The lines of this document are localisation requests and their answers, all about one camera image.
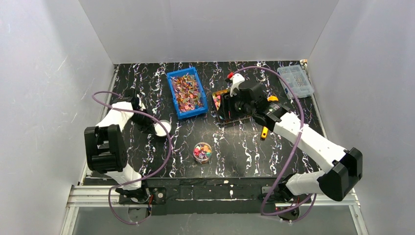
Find orange plastic scoop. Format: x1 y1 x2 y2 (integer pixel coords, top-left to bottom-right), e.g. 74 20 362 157
260 95 279 141

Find gold tray of star candies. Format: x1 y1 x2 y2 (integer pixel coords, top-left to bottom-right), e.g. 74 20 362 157
211 89 250 125

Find blue plastic candy bin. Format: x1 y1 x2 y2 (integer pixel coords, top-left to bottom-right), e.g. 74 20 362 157
166 67 208 119

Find white round jar lid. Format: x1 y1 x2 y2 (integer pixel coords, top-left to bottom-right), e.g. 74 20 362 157
154 120 171 137

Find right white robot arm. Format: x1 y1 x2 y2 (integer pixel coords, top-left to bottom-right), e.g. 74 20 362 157
230 80 363 201

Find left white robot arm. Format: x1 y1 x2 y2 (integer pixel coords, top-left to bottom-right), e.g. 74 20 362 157
84 88 155 204

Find clear plastic organizer box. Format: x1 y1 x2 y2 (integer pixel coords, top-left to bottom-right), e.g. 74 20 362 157
277 65 314 99

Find clear round plastic jar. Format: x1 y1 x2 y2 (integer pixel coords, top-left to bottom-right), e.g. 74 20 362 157
193 142 212 164

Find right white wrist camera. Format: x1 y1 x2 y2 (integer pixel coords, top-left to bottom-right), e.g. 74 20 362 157
227 72 246 97

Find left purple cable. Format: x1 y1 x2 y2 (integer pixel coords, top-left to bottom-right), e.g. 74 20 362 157
92 91 173 226

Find purple cable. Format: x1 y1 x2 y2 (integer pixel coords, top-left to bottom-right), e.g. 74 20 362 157
92 91 173 226
231 66 319 223

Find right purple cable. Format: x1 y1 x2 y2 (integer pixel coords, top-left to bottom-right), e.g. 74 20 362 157
231 66 319 223

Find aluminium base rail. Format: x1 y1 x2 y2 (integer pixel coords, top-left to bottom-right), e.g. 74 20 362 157
61 186 368 235

